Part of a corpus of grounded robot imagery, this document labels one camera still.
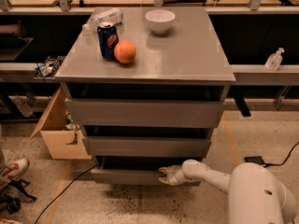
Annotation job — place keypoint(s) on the black tripod stand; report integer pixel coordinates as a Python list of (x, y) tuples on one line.
[(13, 195)]

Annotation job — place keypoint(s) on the grey drawer cabinet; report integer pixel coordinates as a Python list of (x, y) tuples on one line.
[(187, 64)]

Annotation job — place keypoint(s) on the grey top drawer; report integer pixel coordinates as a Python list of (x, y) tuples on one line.
[(145, 113)]

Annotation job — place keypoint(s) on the grey drawer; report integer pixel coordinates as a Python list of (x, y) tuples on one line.
[(146, 147), (142, 171), (145, 113)]

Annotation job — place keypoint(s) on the black foot pedal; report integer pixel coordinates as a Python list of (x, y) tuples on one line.
[(255, 159)]

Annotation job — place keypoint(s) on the cardboard box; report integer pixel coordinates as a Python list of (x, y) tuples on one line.
[(61, 142)]

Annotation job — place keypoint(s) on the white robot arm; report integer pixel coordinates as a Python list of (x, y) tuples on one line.
[(255, 195)]

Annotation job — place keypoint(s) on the grey bottom drawer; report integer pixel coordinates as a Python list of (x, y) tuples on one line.
[(142, 171)]

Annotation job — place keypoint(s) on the white bowl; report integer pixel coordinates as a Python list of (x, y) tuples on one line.
[(159, 21)]

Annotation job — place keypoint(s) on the clutter on shelf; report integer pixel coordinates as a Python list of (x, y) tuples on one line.
[(49, 67)]

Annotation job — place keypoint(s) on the clear plastic bottle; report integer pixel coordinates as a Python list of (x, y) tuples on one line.
[(112, 16)]

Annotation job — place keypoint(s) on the blue pepsi can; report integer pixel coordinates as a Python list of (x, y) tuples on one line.
[(108, 39)]

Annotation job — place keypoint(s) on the long grey shelf rail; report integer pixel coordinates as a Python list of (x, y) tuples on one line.
[(245, 75)]

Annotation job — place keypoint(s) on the hand sanitizer bottle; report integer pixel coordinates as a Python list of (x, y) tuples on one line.
[(274, 60)]

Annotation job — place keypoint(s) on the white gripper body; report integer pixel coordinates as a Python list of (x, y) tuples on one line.
[(176, 174)]

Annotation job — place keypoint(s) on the orange fruit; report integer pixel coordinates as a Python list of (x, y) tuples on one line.
[(125, 51)]

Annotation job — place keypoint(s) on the grey middle drawer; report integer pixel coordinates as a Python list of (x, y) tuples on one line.
[(146, 147)]

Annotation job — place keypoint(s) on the white sneaker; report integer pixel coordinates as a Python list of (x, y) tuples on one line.
[(15, 169)]

